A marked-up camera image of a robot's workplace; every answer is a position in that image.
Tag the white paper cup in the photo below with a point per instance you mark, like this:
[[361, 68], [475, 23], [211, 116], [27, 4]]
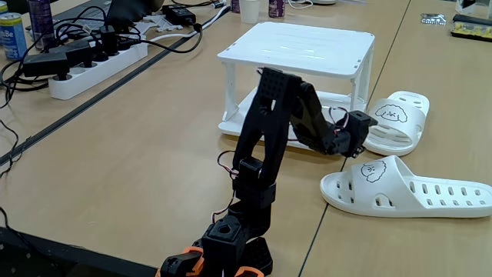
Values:
[[250, 11]]

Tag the dark purple drink can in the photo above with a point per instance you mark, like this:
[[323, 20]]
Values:
[[235, 4], [276, 7]]

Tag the black and yellow box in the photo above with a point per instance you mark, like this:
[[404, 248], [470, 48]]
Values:
[[473, 29]]

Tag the white power strip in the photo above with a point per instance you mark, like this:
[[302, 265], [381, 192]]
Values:
[[100, 71]]

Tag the green drink can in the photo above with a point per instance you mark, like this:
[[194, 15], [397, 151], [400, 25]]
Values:
[[3, 7]]

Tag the tall black power adapter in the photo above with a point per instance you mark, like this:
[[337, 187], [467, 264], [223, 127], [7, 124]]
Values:
[[108, 38]]

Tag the blue drink can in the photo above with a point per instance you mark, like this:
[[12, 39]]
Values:
[[13, 38]]

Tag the black base board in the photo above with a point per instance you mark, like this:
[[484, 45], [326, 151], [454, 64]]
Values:
[[38, 257]]

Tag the clear plastic box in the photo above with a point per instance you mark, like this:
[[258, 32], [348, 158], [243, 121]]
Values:
[[474, 5]]

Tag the white printed bracket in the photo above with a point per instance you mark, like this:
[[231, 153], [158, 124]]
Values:
[[163, 23], [140, 27]]

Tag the tall purple drink can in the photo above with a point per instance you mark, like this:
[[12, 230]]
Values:
[[40, 23]]

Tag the small black power brick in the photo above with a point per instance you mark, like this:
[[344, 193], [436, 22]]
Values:
[[178, 14]]

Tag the wide black power adapter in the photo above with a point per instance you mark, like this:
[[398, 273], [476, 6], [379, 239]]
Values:
[[77, 52], [46, 63]]

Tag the white dog-print slipper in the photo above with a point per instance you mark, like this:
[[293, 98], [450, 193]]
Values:
[[388, 184], [417, 115]]

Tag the black power plug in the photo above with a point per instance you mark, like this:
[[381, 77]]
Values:
[[125, 43]]

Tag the white plastic shoe rack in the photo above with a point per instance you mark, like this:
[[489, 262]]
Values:
[[300, 46]]

